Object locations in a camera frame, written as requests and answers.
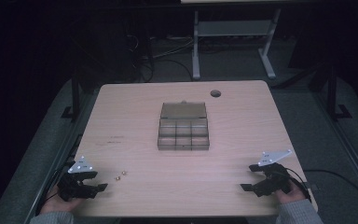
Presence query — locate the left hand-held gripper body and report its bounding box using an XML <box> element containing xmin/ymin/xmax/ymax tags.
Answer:
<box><xmin>57</xmin><ymin>156</ymin><xmax>95</xmax><ymax>201</ymax></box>

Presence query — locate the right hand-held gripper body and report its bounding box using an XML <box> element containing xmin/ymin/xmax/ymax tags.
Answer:
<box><xmin>254</xmin><ymin>149</ymin><xmax>294</xmax><ymax>198</ymax></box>

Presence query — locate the person's right hand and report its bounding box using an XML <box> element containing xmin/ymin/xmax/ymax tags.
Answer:
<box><xmin>274</xmin><ymin>178</ymin><xmax>308</xmax><ymax>205</ymax></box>

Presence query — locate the person's left hand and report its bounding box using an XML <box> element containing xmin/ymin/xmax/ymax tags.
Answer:
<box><xmin>39</xmin><ymin>185</ymin><xmax>82</xmax><ymax>216</ymax></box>

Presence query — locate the black metal stand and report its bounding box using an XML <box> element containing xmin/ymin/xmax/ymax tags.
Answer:
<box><xmin>61</xmin><ymin>76</ymin><xmax>82</xmax><ymax>121</ymax></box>
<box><xmin>324</xmin><ymin>63</ymin><xmax>353</xmax><ymax>121</ymax></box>

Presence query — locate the clear plastic compartment box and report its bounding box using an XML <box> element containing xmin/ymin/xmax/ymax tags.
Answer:
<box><xmin>157</xmin><ymin>100</ymin><xmax>211</xmax><ymax>152</ymax></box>

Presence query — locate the right hand-held gripper black cable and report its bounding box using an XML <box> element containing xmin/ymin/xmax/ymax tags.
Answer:
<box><xmin>284</xmin><ymin>167</ymin><xmax>312</xmax><ymax>203</ymax></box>

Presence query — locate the hand-held gripper black cable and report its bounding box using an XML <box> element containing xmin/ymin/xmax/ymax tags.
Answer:
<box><xmin>34</xmin><ymin>161</ymin><xmax>76</xmax><ymax>217</ymax></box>
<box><xmin>284</xmin><ymin>167</ymin><xmax>312</xmax><ymax>203</ymax></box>

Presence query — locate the left hand-held gripper black cable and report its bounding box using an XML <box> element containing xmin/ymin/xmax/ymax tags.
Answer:
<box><xmin>34</xmin><ymin>161</ymin><xmax>76</xmax><ymax>217</ymax></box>

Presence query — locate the black cable on floor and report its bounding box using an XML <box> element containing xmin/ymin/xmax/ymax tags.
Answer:
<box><xmin>302</xmin><ymin>169</ymin><xmax>358</xmax><ymax>204</ymax></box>

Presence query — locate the aluminium floor rail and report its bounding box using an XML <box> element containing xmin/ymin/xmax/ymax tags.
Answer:
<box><xmin>315</xmin><ymin>92</ymin><xmax>358</xmax><ymax>202</ymax></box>

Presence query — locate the bundle of floor cables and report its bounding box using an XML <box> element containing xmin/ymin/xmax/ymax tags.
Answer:
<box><xmin>125</xmin><ymin>32</ymin><xmax>195</xmax><ymax>83</ymax></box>

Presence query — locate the white metal desk frame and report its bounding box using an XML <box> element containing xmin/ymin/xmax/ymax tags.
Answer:
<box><xmin>191</xmin><ymin>8</ymin><xmax>282</xmax><ymax>81</ymax></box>

